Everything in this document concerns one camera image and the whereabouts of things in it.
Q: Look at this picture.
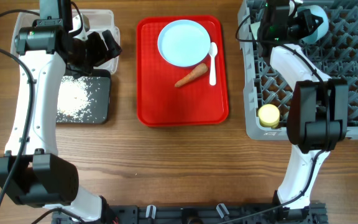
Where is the light blue bowl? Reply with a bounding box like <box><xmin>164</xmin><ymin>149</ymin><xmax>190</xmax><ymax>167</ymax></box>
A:
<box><xmin>298</xmin><ymin>5</ymin><xmax>329</xmax><ymax>44</ymax></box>

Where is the white rice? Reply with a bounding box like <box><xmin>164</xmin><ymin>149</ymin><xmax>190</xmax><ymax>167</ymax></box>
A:
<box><xmin>56</xmin><ymin>77</ymin><xmax>105</xmax><ymax>123</ymax></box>

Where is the large light blue plate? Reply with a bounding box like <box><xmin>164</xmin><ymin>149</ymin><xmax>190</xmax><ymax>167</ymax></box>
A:
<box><xmin>157</xmin><ymin>19</ymin><xmax>211</xmax><ymax>67</ymax></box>

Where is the white plastic spoon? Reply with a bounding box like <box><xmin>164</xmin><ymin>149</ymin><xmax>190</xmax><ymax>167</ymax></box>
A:
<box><xmin>208</xmin><ymin>42</ymin><xmax>218</xmax><ymax>86</ymax></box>

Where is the orange carrot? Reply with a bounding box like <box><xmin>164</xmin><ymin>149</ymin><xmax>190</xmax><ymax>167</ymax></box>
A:
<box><xmin>175</xmin><ymin>63</ymin><xmax>208</xmax><ymax>88</ymax></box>

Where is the yellow plastic cup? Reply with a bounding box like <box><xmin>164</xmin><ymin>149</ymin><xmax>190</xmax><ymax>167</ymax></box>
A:
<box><xmin>257</xmin><ymin>104</ymin><xmax>280</xmax><ymax>128</ymax></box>

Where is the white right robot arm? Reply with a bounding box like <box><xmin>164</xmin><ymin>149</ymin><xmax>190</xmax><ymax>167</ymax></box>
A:
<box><xmin>257</xmin><ymin>1</ymin><xmax>349</xmax><ymax>213</ymax></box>

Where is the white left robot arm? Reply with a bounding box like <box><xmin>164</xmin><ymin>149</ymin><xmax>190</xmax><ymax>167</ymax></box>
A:
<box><xmin>0</xmin><ymin>1</ymin><xmax>122</xmax><ymax>223</ymax></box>

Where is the black waste tray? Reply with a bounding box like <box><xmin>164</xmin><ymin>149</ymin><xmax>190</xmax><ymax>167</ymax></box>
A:
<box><xmin>54</xmin><ymin>68</ymin><xmax>112</xmax><ymax>124</ymax></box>

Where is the grey dishwasher rack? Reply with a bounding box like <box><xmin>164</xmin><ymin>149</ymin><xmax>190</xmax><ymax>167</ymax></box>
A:
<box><xmin>237</xmin><ymin>1</ymin><xmax>358</xmax><ymax>140</ymax></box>

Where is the red plastic tray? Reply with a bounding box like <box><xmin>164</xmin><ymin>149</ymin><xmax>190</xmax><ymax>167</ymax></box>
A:
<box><xmin>136</xmin><ymin>15</ymin><xmax>229</xmax><ymax>127</ymax></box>

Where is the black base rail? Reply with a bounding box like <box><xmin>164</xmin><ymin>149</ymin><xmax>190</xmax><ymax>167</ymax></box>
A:
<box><xmin>51</xmin><ymin>202</ymin><xmax>328</xmax><ymax>224</ymax></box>

